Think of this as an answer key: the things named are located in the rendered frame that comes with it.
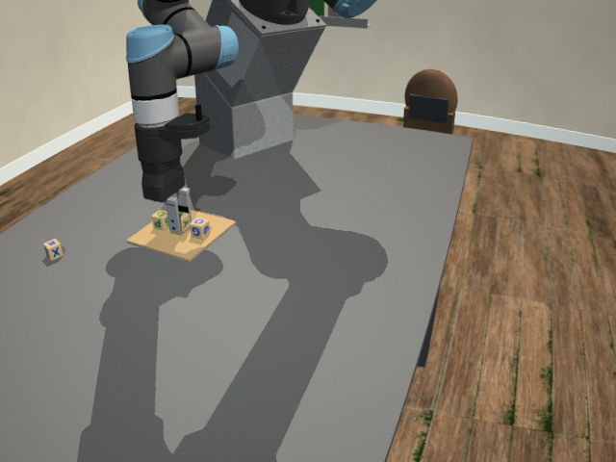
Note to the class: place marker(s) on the light orange mat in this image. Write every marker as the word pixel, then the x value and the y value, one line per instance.
pixel 181 246

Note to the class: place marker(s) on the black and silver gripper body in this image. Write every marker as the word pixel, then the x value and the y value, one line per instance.
pixel 158 121

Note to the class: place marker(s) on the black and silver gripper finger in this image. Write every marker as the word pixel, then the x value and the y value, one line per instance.
pixel 173 216
pixel 184 201

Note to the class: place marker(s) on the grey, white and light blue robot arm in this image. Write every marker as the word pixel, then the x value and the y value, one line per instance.
pixel 156 57

